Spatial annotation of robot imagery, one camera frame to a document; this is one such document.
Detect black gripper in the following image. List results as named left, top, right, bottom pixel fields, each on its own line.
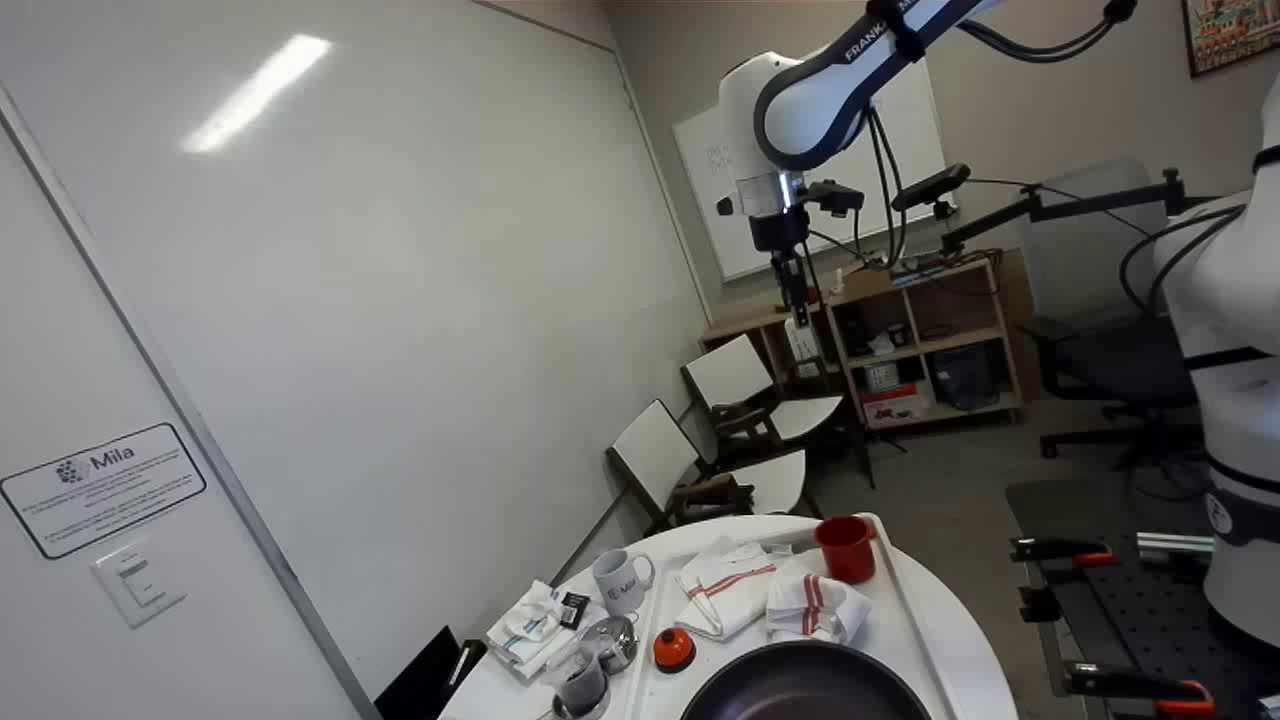
left=748, top=210, right=826, bottom=331

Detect red mug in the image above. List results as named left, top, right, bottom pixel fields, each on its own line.
left=813, top=512, right=880, bottom=587

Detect white folding chair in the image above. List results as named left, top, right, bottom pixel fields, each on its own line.
left=682, top=331, right=876, bottom=464
left=609, top=396, right=813, bottom=532

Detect wooden cube shelf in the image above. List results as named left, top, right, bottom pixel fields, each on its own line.
left=826, top=252, right=1032, bottom=434

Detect white towel red stripes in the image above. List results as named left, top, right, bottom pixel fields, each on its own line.
left=763, top=566, right=871, bottom=648
left=675, top=542, right=780, bottom=640

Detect dark office chair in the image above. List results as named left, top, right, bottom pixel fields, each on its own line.
left=1032, top=314, right=1206, bottom=464

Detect white plastic tray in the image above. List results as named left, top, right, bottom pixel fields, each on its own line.
left=626, top=512, right=968, bottom=720

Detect orange round knob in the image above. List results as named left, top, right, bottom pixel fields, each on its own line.
left=651, top=625, right=700, bottom=675

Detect black frying pan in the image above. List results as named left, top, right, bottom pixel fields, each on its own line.
left=675, top=637, right=938, bottom=720

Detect crumpled white cloth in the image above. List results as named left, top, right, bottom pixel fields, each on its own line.
left=486, top=575, right=586, bottom=683

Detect clear glass jar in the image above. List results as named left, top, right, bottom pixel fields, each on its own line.
left=553, top=654, right=611, bottom=720

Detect framed picture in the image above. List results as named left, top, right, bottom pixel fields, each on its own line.
left=1180, top=0, right=1280, bottom=82

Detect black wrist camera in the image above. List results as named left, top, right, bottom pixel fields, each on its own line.
left=803, top=175, right=870, bottom=221

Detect small wall whiteboard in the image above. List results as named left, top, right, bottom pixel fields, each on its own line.
left=673, top=65, right=952, bottom=285

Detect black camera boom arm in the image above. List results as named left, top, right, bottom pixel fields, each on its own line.
left=938, top=164, right=1253, bottom=256

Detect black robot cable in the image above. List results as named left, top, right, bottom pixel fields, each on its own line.
left=858, top=0, right=1146, bottom=273

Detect orange handled black clamp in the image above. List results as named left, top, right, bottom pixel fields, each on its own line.
left=1063, top=660, right=1219, bottom=720
left=1008, top=532, right=1125, bottom=575

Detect large wall whiteboard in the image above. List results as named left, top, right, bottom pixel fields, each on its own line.
left=0, top=0, right=711, bottom=705

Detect white light switch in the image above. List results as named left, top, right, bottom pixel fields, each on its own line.
left=92, top=538, right=190, bottom=633

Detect white Mila wall sign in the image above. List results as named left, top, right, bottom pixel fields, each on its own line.
left=0, top=422, right=214, bottom=566

